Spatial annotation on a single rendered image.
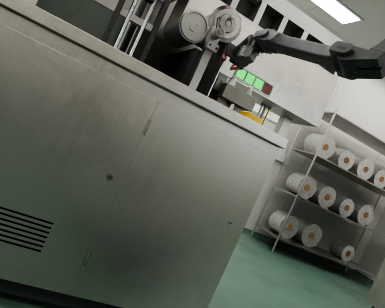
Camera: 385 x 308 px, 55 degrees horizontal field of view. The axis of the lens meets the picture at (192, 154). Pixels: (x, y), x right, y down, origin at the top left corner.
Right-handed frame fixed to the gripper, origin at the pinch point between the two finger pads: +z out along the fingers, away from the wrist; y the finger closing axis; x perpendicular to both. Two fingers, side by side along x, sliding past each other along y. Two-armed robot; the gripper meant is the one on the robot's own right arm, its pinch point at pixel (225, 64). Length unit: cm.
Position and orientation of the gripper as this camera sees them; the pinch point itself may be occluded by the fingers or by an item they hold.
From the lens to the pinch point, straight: 163.1
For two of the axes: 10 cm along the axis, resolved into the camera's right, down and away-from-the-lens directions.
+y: 8.5, 4.0, 3.6
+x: 2.4, -8.8, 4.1
